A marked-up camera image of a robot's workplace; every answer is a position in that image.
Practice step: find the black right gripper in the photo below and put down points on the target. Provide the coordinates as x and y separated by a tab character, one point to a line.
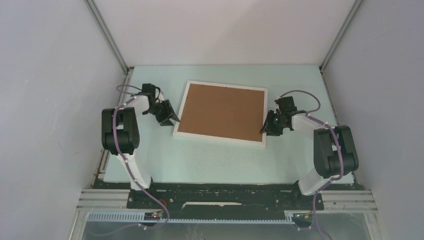
268	126

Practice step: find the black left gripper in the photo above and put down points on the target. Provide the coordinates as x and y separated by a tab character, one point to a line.
167	114

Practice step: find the white picture frame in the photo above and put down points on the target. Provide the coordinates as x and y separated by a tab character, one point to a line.
218	139

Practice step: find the brown backing board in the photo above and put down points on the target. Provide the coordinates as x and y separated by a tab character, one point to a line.
222	111

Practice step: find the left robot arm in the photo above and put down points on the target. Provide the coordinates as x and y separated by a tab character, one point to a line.
120	134

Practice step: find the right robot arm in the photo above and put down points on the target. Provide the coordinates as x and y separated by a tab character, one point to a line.
334	150

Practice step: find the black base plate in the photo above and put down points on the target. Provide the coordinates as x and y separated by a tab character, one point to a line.
224	202

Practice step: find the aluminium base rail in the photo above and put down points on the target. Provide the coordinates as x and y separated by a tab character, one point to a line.
110	205

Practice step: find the aluminium corner rail left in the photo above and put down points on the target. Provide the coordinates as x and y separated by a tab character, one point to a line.
102	25

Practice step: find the aluminium corner rail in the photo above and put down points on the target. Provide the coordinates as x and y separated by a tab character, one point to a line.
354	10
102	25

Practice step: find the aluminium corner rail right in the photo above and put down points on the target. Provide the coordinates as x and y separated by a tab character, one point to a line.
354	10

